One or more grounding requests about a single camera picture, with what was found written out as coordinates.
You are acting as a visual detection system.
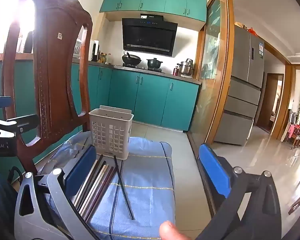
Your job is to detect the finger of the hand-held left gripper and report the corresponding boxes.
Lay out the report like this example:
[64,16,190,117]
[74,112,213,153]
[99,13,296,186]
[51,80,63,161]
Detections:
[0,114,39,138]
[0,95,12,108]

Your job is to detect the teal upper kitchen cabinets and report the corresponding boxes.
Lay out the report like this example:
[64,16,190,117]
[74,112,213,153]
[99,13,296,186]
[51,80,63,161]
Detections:
[99,0,207,22]

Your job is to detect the condiment bottles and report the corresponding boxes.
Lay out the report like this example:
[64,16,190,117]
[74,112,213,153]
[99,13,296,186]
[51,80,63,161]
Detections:
[97,52,113,64]

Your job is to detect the black chopstick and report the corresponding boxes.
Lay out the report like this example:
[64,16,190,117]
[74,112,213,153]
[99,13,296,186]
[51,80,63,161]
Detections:
[114,156,135,220]

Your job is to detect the person's right hand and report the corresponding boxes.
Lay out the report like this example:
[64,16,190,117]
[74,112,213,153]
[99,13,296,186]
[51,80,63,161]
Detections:
[159,221,188,240]

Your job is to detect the dark cloth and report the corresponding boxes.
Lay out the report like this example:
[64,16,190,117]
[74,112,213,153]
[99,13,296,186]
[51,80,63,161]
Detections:
[0,171,19,240]

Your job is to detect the light blue cloth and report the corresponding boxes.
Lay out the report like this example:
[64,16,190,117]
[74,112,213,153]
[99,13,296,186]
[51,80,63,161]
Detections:
[37,130,177,240]

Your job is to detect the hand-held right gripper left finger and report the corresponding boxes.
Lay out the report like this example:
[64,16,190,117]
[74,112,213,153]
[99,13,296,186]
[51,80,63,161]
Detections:
[14,145,100,240]

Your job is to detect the carved wooden chair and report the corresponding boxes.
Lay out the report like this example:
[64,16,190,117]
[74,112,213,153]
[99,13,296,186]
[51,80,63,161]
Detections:
[1,0,94,173]

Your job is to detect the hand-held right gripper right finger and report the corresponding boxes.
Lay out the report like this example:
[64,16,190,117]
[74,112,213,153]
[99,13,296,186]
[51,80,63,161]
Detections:
[195,144,283,240]

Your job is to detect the gas stove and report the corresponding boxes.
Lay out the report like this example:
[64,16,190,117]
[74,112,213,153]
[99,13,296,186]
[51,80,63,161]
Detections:
[114,64,165,73]

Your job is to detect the dining chairs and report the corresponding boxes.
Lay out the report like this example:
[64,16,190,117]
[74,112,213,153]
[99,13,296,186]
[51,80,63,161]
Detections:
[285,110,300,153]

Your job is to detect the stainless steel pot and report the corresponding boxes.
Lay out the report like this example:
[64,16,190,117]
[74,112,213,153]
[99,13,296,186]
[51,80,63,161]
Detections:
[177,59,194,77]

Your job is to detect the dark cooking pot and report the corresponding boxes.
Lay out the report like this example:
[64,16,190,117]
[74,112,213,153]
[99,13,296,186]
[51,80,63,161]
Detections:
[147,58,163,69]

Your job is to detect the black range hood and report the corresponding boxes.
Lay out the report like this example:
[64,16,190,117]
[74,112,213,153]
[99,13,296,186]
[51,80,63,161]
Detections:
[122,13,178,57]

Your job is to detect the bundle of mixed chopsticks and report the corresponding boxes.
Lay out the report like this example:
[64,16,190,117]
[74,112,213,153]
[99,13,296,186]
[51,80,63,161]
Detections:
[72,136,118,222]

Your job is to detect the black wok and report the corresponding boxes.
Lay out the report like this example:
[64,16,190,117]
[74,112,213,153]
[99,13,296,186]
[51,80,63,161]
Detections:
[122,52,142,65]

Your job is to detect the wooden doorway frame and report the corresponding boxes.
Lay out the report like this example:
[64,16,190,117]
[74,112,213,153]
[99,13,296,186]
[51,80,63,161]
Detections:
[256,72,287,134]

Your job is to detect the white plastic utensil basket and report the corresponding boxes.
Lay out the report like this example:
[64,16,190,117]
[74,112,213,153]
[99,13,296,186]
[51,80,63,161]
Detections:
[89,105,135,161]

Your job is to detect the grey refrigerator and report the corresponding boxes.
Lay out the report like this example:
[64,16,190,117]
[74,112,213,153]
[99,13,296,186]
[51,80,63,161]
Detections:
[214,25,265,146]

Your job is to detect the wooden framed glass sliding door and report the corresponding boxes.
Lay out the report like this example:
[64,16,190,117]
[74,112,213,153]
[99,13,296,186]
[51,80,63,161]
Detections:
[187,0,237,145]

